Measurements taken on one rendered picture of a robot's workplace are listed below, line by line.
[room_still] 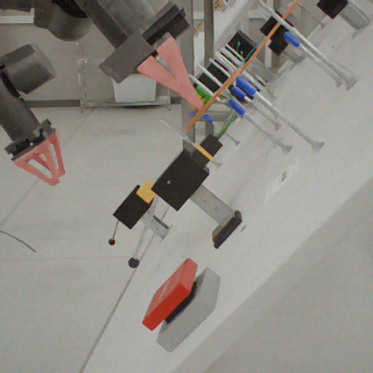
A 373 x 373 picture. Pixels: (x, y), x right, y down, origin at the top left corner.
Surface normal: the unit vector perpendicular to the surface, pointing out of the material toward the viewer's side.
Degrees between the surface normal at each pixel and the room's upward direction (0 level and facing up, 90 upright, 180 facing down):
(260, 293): 90
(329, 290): 0
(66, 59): 90
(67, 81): 90
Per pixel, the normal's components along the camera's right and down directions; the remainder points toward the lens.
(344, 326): -0.02, -0.95
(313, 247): -0.15, 0.30
